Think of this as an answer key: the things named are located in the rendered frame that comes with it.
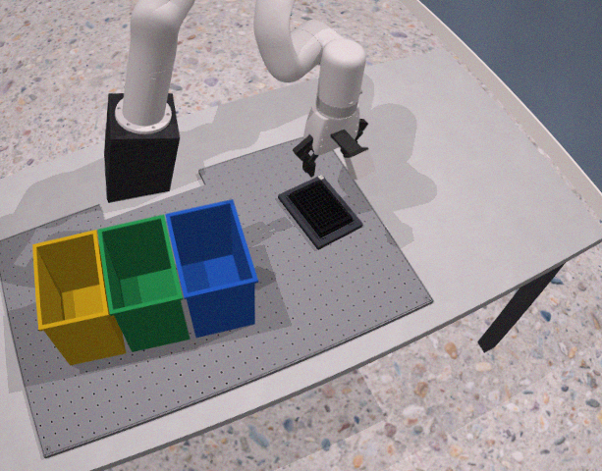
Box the green open-top bin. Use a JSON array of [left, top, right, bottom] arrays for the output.
[[98, 215, 190, 352]]

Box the yellow open-top bin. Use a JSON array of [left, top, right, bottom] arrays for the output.
[[32, 230, 126, 365]]

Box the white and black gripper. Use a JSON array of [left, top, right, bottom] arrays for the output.
[[293, 104, 368, 178]]

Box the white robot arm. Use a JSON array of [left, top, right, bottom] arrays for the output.
[[115, 0, 376, 180]]

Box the blue open-top bin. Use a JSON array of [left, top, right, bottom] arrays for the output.
[[165, 199, 258, 338]]

